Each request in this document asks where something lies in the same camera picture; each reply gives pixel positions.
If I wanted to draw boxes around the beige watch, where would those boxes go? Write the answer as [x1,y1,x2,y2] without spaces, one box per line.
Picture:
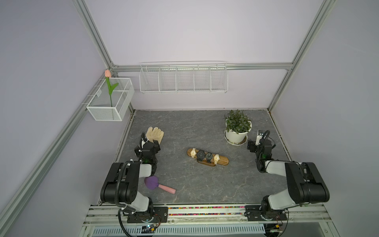
[213,154,220,165]
[190,148,196,158]

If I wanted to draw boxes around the slim black watch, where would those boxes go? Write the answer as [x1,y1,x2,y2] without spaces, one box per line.
[205,153,213,163]

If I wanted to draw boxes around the wooden watch stand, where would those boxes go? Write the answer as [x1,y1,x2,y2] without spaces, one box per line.
[187,148,229,167]

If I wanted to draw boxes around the chunky black watch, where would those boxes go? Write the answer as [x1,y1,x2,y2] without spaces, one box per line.
[196,150,205,162]

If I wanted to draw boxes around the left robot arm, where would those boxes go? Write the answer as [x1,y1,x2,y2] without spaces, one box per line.
[100,133,160,213]

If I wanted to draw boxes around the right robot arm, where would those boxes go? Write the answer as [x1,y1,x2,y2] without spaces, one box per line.
[247,130,330,214]

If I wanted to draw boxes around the beige work glove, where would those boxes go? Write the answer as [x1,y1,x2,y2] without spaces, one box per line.
[146,127,164,144]

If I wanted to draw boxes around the potted green plant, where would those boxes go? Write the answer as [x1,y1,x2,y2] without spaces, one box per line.
[225,110,252,145]

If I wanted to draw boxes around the purple pink brush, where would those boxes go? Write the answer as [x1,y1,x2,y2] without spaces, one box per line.
[144,176,176,194]

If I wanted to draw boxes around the white mesh box basket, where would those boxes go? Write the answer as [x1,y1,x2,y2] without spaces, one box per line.
[86,78,135,121]

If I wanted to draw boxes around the artificial pink tulip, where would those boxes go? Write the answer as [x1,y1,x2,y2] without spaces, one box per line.
[105,70,118,107]

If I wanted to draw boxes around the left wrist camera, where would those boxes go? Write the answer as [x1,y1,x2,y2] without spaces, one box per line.
[139,137,149,150]

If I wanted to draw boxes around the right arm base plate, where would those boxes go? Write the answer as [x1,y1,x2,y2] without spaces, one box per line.
[244,205,287,221]

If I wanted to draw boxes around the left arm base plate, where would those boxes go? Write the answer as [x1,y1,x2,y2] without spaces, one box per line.
[127,206,168,224]

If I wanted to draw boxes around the white wire shelf basket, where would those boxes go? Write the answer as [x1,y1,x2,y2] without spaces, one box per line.
[139,61,229,93]

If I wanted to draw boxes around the white vented cable duct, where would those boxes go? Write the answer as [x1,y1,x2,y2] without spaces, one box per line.
[91,223,265,237]

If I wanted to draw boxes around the aluminium frame profiles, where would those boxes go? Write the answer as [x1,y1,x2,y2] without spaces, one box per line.
[1,1,336,237]

